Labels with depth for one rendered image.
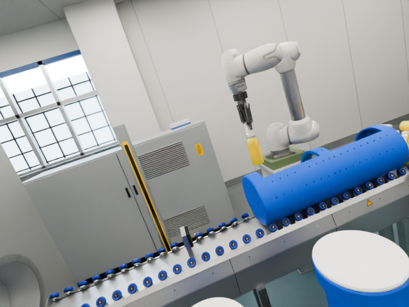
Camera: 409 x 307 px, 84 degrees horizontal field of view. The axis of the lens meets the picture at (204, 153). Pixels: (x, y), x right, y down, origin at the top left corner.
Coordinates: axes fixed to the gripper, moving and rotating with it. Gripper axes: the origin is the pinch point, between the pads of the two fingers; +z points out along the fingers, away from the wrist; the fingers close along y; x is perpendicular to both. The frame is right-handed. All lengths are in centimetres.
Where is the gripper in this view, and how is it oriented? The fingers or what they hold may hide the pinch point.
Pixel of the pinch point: (249, 129)
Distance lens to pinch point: 125.3
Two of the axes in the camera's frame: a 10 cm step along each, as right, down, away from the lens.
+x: 9.3, -3.3, 1.4
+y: 2.0, 1.7, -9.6
